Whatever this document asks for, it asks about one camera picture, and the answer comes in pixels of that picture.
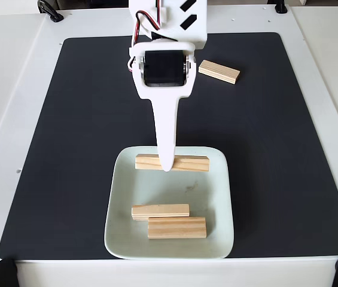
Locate pale green square plate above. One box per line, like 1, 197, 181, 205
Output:
103, 145, 235, 260

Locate wooden block dark grain lines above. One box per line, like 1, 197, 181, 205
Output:
135, 153, 211, 173

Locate wooden block with pen mark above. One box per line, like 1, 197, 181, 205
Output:
147, 216, 208, 240

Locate black rubber mat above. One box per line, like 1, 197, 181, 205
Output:
0, 32, 338, 260

